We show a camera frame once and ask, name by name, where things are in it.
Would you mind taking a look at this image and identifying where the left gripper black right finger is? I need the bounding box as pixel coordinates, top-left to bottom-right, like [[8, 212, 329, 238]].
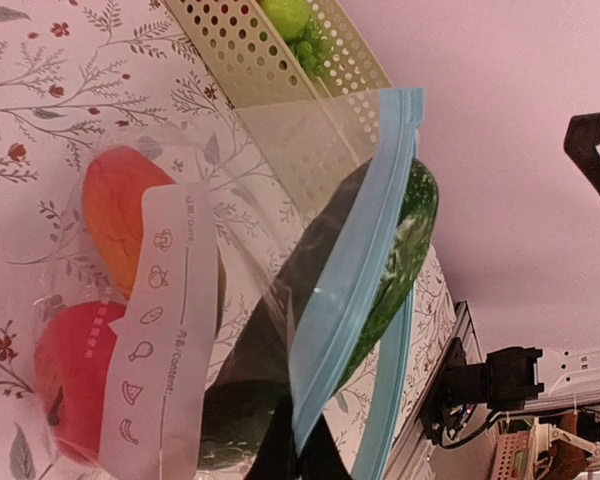
[[299, 417, 352, 480]]

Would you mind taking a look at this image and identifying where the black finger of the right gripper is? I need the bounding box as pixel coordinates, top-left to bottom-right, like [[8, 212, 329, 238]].
[[563, 112, 600, 196]]

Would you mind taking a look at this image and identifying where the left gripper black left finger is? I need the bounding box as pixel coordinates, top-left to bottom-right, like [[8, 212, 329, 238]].
[[244, 397, 298, 480]]

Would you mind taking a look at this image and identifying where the dark green toy cucumber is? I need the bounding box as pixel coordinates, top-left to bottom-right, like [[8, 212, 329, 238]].
[[198, 159, 439, 471]]

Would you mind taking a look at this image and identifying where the clear zip bag blue zipper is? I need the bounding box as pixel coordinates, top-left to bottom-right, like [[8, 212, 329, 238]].
[[38, 88, 425, 479]]

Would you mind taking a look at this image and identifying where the red toy apple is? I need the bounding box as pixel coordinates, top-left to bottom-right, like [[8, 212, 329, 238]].
[[34, 301, 126, 464]]

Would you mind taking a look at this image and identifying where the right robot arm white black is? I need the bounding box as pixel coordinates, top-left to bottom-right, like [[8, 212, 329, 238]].
[[485, 112, 600, 414]]

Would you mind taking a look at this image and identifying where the green toy grape bunch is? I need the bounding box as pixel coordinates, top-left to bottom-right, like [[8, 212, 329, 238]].
[[287, 20, 331, 80]]

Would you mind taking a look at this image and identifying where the light green toy fruit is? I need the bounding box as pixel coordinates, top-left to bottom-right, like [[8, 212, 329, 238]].
[[259, 0, 311, 41]]

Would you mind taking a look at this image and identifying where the beige perforated plastic basket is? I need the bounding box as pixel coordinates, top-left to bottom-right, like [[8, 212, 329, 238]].
[[165, 1, 391, 108]]

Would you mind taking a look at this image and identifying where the floral patterned tablecloth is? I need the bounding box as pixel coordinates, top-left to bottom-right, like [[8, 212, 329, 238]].
[[0, 1, 455, 479]]

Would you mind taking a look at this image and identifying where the aluminium front rail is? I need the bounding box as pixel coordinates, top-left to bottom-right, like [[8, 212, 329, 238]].
[[384, 301, 484, 480]]

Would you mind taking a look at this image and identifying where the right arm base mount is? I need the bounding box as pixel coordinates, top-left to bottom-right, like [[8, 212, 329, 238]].
[[418, 337, 488, 446]]

